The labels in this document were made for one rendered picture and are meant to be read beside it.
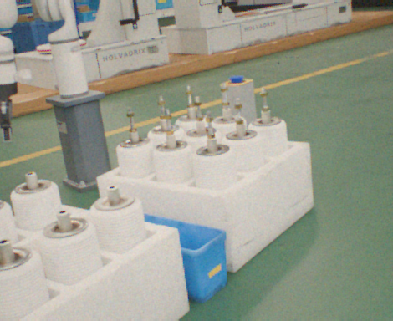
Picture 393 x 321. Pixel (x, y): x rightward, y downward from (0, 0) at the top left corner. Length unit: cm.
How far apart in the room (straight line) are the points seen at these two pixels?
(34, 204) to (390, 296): 72
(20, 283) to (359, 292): 65
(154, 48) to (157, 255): 283
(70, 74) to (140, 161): 57
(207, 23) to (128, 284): 325
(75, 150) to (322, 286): 99
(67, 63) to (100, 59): 174
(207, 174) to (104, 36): 263
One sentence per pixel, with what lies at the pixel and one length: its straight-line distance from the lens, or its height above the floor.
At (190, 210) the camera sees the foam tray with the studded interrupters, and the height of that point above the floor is 14.
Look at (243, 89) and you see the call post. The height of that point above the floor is 30.
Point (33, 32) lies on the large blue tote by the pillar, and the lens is 594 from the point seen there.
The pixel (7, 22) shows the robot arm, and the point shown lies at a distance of 155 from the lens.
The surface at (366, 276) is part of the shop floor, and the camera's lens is 128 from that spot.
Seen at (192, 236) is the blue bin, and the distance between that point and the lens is 128.
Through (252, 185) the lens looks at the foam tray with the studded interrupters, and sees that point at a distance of 132.
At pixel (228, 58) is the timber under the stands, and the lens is 410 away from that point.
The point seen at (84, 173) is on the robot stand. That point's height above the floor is 6.
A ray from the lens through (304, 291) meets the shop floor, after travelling 123.
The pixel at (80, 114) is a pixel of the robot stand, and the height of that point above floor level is 25.
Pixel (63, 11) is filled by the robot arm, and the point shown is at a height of 56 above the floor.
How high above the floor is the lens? 63
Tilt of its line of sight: 18 degrees down
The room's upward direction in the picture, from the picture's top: 7 degrees counter-clockwise
